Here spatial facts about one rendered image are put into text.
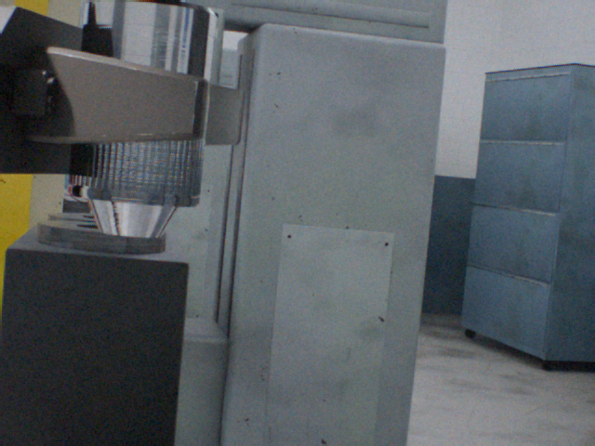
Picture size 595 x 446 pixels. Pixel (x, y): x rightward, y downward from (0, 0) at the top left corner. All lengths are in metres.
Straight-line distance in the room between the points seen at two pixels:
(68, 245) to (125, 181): 0.39
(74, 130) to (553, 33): 9.12
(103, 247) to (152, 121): 0.40
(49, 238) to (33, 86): 0.41
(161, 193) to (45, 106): 0.05
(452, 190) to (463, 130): 0.53
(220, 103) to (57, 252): 0.35
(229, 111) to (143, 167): 0.05
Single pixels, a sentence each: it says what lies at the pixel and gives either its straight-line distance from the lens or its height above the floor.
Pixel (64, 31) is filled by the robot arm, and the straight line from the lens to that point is 0.43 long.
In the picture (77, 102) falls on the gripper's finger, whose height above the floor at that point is 1.23.
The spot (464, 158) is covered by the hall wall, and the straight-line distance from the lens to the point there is 10.24.
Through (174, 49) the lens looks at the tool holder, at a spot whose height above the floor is 1.25.
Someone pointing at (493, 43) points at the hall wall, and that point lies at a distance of 10.37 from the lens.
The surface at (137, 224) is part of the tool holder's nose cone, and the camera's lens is 0.40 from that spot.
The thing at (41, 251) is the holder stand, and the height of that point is 1.14.
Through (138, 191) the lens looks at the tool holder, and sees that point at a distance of 0.39.
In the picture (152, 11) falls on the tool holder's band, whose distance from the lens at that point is 0.40.
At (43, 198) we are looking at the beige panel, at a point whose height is 1.11.
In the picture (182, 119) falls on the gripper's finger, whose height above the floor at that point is 1.23.
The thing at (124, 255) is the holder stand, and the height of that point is 1.15.
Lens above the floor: 1.22
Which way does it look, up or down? 3 degrees down
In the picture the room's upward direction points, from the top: 5 degrees clockwise
